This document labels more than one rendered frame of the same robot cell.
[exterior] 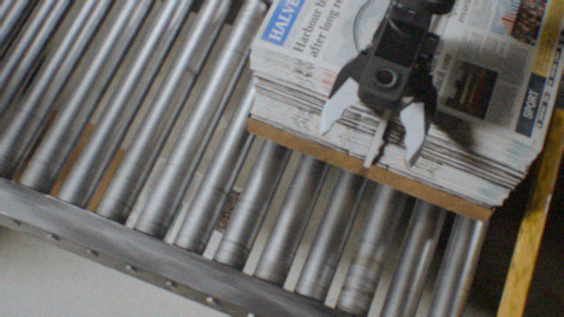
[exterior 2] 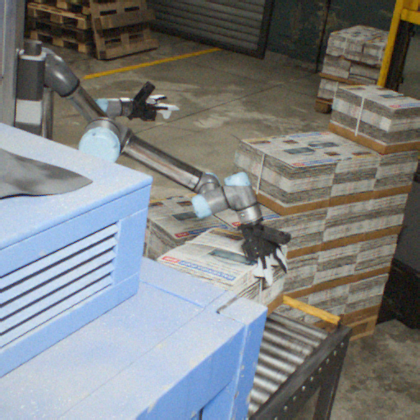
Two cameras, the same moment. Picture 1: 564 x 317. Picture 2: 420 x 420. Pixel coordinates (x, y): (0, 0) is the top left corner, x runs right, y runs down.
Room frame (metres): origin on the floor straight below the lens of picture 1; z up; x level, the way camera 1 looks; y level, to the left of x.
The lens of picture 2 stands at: (0.18, 2.18, 2.18)
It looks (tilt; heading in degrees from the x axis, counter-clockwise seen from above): 23 degrees down; 280
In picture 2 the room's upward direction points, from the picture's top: 9 degrees clockwise
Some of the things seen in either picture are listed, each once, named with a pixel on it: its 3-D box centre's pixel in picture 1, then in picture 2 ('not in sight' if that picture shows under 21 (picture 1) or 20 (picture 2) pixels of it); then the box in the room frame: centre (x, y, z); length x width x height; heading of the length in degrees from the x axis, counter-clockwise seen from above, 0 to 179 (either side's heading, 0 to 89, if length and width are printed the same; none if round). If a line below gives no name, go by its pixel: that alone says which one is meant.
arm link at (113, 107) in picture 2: not in sight; (107, 108); (1.20, -0.85, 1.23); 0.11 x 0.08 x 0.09; 44
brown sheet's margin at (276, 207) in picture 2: not in sight; (279, 191); (0.49, -1.30, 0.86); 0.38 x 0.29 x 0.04; 142
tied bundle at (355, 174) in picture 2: not in sight; (327, 167); (0.30, -1.53, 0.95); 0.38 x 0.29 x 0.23; 140
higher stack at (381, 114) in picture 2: not in sight; (355, 215); (0.11, -1.76, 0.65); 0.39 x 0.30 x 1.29; 141
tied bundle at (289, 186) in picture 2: not in sight; (282, 174); (0.49, -1.31, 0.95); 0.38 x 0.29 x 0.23; 142
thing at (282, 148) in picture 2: not in sight; (289, 150); (0.47, -1.30, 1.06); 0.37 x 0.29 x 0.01; 142
